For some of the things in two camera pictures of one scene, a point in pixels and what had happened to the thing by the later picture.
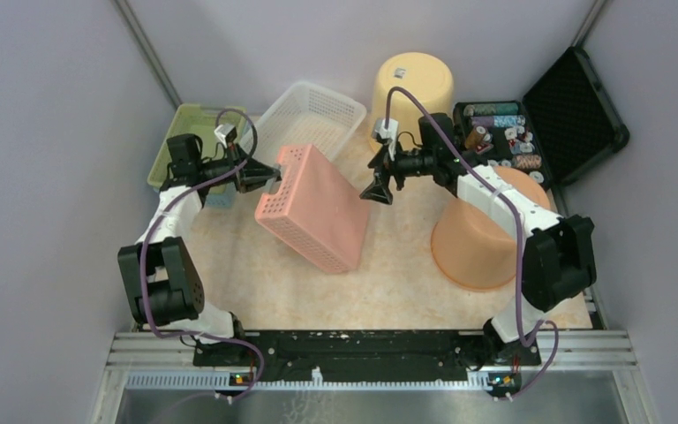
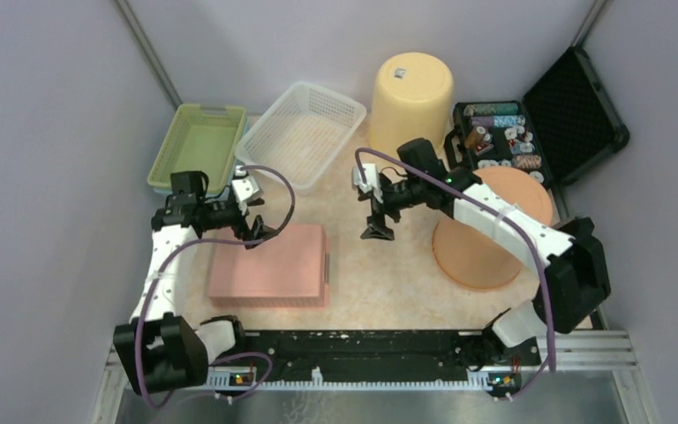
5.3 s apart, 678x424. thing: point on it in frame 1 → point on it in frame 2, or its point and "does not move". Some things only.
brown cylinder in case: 475,137 does not move
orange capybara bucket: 472,246 does not move
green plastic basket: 201,120 does not move
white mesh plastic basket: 305,113 does not move
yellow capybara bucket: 428,77 does not move
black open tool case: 563,128 does not move
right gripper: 379,190 → 376,228
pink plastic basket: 315,211 → 290,269
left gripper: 253,175 → 259,230
